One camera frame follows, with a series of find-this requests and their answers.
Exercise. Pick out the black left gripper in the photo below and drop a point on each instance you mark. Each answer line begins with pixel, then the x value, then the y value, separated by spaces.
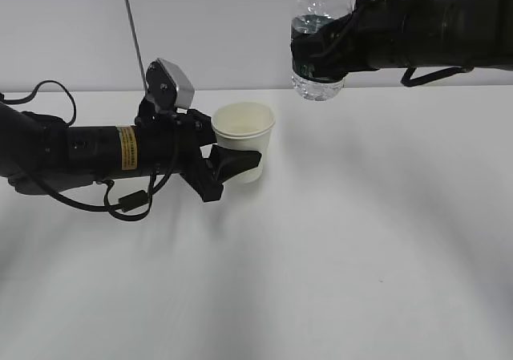
pixel 169 143

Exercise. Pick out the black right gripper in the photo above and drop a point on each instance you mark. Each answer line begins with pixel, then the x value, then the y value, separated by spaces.
pixel 326 49

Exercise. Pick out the white paper cup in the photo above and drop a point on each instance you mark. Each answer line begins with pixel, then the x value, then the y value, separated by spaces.
pixel 245 126

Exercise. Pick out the clear plastic water bottle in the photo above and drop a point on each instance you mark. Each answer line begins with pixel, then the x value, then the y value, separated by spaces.
pixel 318 11

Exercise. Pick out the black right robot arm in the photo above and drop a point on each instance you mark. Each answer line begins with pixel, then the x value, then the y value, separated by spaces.
pixel 428 39

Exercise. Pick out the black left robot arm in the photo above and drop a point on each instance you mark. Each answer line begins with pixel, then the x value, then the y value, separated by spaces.
pixel 45 147

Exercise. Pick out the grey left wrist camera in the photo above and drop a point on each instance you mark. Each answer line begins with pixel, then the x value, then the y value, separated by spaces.
pixel 168 87

